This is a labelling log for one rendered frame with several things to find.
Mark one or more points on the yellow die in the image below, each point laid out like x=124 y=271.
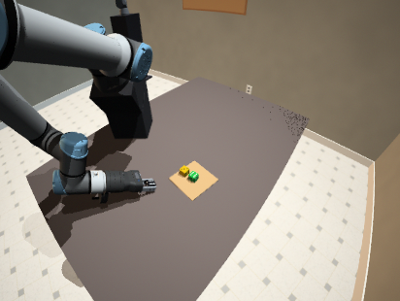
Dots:
x=184 y=171

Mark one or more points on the peach flat mat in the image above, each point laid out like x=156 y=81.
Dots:
x=190 y=189

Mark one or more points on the green die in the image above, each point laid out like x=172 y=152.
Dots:
x=193 y=176

